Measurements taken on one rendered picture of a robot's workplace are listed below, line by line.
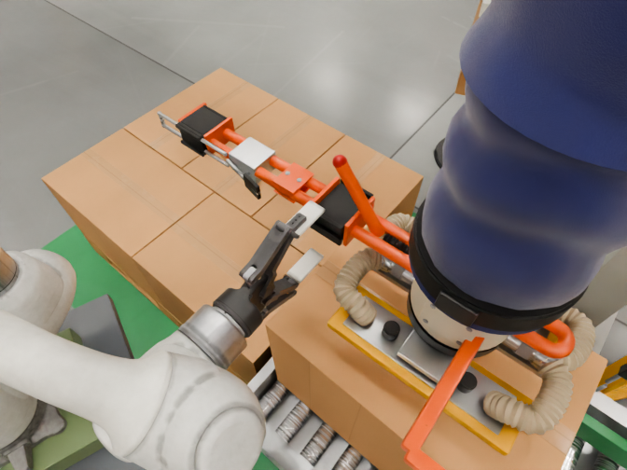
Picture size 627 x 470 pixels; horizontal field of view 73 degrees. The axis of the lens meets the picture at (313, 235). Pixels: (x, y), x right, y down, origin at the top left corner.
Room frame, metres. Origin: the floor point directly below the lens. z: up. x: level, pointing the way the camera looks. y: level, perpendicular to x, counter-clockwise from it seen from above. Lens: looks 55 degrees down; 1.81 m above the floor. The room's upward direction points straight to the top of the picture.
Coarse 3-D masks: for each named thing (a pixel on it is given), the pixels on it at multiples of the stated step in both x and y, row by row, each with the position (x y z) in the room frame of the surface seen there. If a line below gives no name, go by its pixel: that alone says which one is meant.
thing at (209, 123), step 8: (200, 104) 0.74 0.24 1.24; (192, 112) 0.71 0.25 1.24; (200, 112) 0.71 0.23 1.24; (208, 112) 0.71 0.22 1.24; (216, 112) 0.71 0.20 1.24; (184, 120) 0.69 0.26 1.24; (192, 120) 0.69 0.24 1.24; (200, 120) 0.69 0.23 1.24; (208, 120) 0.69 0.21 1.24; (216, 120) 0.69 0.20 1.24; (224, 120) 0.69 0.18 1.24; (192, 128) 0.66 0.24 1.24; (200, 128) 0.66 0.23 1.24; (208, 128) 0.66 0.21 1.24; (216, 128) 0.66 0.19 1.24; (224, 128) 0.68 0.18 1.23; (232, 128) 0.69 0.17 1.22; (208, 136) 0.64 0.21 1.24; (216, 136) 0.66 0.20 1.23; (224, 144) 0.67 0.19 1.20
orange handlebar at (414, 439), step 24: (216, 144) 0.63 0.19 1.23; (288, 168) 0.56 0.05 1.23; (288, 192) 0.51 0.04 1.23; (360, 240) 0.41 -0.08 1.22; (408, 240) 0.40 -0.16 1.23; (408, 264) 0.36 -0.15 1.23; (528, 336) 0.23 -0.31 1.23; (456, 360) 0.20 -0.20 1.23; (456, 384) 0.17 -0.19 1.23; (432, 408) 0.13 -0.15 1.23; (408, 432) 0.11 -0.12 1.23; (408, 456) 0.08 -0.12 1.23
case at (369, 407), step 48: (384, 288) 0.46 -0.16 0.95; (288, 336) 0.35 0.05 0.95; (336, 336) 0.35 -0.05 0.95; (288, 384) 0.34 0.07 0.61; (336, 384) 0.25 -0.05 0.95; (384, 384) 0.25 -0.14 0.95; (528, 384) 0.25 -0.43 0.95; (576, 384) 0.25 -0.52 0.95; (384, 432) 0.17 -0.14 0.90; (432, 432) 0.16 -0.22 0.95; (576, 432) 0.16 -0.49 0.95
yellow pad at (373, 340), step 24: (360, 288) 0.38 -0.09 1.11; (336, 312) 0.33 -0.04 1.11; (384, 312) 0.32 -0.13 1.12; (360, 336) 0.28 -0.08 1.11; (384, 336) 0.28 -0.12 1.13; (408, 336) 0.28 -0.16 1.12; (384, 360) 0.24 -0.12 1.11; (408, 384) 0.20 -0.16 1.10; (432, 384) 0.20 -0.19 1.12; (480, 384) 0.20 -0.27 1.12; (504, 384) 0.20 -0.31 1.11; (456, 408) 0.16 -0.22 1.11; (480, 408) 0.16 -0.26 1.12; (480, 432) 0.13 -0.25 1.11; (504, 432) 0.13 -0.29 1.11
